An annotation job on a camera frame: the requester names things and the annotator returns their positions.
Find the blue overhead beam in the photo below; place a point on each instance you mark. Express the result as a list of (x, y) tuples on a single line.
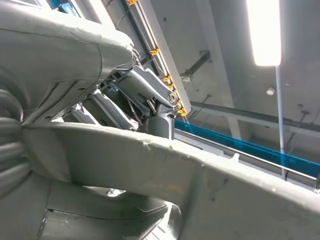
[(250, 149)]

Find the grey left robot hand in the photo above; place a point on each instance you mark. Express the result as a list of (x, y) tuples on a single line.
[(55, 63)]

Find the ceiling light panel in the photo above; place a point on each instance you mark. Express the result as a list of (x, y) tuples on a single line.
[(263, 33)]

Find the black ceiling bracket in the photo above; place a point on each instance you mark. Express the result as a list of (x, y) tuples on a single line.
[(197, 64)]

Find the orange rail clip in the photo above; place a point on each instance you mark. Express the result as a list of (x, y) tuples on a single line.
[(182, 112), (166, 78), (155, 52)]

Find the white round ceiling sensor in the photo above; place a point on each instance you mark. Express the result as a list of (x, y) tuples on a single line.
[(270, 91)]

